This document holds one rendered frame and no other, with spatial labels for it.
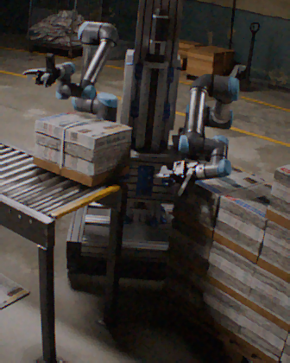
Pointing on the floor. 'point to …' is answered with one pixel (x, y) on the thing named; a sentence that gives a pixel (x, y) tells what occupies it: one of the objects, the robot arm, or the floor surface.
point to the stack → (230, 265)
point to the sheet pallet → (204, 60)
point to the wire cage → (60, 24)
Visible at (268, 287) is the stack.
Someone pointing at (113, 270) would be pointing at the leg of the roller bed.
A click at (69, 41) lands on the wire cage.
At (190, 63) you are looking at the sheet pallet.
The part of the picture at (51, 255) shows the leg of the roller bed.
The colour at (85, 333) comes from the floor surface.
